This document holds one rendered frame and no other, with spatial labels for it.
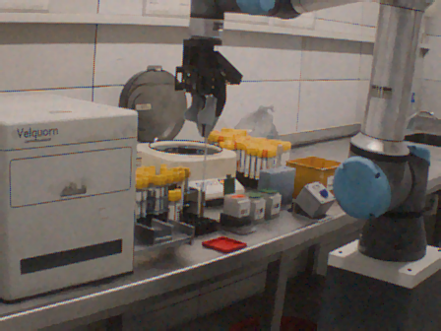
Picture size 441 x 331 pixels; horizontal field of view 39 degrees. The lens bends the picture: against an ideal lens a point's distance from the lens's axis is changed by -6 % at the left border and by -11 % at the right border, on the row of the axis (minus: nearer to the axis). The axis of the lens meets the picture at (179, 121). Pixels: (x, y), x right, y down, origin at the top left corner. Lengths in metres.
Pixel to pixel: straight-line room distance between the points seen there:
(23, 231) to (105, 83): 0.96
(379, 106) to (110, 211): 0.50
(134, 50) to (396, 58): 1.04
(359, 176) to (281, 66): 1.44
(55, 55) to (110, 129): 0.72
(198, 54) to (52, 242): 0.55
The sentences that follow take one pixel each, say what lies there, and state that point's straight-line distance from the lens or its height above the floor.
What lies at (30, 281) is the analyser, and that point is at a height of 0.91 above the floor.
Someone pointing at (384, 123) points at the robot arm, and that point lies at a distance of 1.15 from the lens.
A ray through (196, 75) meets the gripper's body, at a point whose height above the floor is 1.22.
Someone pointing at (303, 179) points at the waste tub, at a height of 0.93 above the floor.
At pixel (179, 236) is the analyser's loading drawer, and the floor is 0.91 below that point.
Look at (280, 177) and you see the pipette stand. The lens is 1.70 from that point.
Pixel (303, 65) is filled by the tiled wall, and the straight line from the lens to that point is 2.68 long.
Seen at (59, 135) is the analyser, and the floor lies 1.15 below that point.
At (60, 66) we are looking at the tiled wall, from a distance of 1.82.
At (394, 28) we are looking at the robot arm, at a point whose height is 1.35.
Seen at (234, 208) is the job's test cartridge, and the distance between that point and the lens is 1.50.
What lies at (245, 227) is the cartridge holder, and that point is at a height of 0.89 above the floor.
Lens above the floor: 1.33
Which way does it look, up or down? 8 degrees down
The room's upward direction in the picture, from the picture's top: 3 degrees clockwise
